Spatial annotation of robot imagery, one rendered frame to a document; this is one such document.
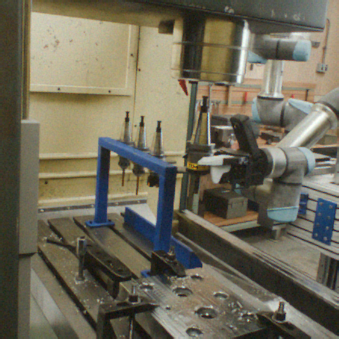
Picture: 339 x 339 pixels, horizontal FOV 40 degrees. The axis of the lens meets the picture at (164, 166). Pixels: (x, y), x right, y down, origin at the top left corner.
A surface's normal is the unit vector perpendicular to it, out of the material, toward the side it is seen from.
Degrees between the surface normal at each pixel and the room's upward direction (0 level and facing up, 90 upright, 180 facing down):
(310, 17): 90
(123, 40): 90
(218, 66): 90
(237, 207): 90
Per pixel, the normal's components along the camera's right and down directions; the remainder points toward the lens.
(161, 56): 0.51, 0.23
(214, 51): 0.06, 0.22
